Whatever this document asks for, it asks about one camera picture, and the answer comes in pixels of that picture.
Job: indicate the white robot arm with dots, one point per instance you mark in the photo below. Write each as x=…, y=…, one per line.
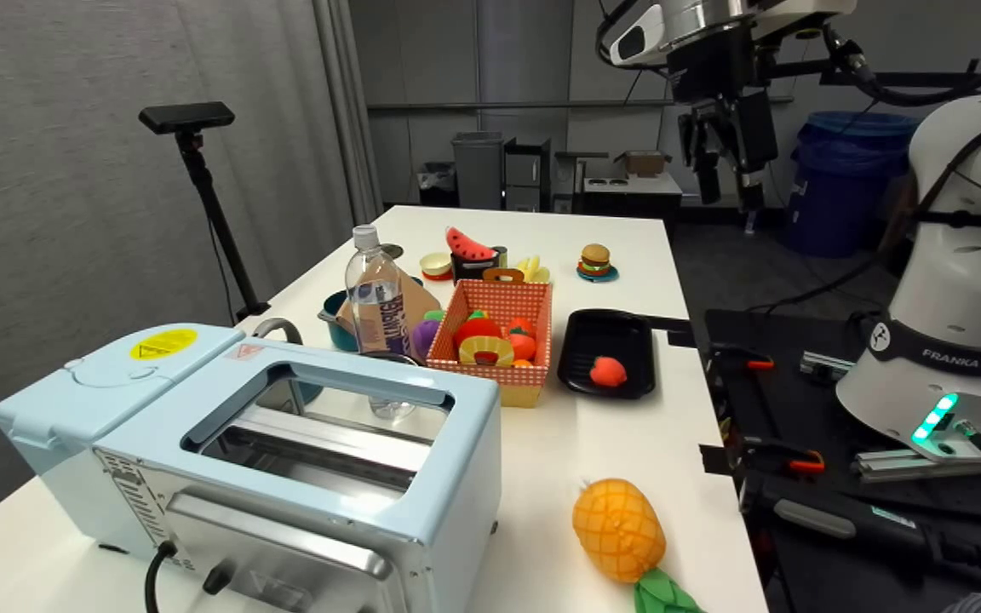
x=921, y=368

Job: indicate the orange handled clamp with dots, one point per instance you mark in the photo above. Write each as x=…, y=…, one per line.
x=760, y=453

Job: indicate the orange checkered basket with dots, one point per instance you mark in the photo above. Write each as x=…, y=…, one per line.
x=514, y=306

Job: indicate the blue barrel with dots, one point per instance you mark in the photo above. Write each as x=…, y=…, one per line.
x=847, y=167

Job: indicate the burger plush toy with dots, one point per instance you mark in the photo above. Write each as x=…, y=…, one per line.
x=593, y=264

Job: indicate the red tomato plush in basket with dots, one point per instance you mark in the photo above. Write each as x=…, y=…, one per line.
x=476, y=327

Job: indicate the clear plastic water bottle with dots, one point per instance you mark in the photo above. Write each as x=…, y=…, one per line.
x=376, y=296

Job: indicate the light blue toaster oven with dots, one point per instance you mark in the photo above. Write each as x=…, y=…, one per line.
x=305, y=477

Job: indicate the teal bowl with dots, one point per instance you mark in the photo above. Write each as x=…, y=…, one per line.
x=340, y=330

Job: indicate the black camera stand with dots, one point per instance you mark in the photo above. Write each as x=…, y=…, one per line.
x=184, y=123

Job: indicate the banana plush toy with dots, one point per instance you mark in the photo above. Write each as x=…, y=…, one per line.
x=534, y=269

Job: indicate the orange plush in basket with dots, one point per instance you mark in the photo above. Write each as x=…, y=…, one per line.
x=527, y=344

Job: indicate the brown paper bag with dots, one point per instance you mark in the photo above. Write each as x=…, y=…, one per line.
x=418, y=302

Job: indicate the pineapple plush toy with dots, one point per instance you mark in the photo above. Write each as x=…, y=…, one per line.
x=626, y=539

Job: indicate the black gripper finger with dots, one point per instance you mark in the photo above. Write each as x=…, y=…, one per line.
x=751, y=195
x=707, y=171

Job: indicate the watermelon slice plush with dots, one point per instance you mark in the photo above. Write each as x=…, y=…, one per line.
x=469, y=253

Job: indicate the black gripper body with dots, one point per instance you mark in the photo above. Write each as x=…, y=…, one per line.
x=728, y=104

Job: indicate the red strawberry plush on tray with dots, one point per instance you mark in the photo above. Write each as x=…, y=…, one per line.
x=607, y=371

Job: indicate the black grill tray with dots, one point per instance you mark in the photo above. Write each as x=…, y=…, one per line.
x=621, y=334

